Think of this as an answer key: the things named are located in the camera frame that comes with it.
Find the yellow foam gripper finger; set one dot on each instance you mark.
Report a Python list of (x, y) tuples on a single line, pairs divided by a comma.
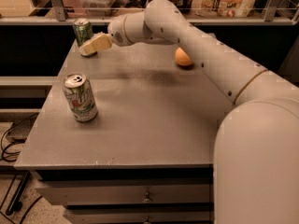
[(98, 42)]

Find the green soda can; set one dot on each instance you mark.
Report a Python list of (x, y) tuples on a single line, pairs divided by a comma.
[(83, 31)]

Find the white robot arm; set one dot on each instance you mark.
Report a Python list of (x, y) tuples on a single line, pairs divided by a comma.
[(256, 152)]

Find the white 7up can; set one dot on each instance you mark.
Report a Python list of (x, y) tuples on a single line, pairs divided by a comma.
[(79, 95)]

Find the clear plastic container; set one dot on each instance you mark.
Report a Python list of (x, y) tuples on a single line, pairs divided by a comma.
[(97, 7)]

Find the orange ball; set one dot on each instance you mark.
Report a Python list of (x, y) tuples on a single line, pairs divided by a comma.
[(182, 58)]

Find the grey drawer cabinet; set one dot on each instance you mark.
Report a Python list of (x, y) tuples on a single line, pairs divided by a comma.
[(154, 132)]

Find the printed snack bag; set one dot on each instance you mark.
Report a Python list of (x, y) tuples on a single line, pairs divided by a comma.
[(225, 8)]

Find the metal drawer knob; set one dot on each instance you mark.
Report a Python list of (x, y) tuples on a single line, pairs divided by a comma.
[(147, 198)]

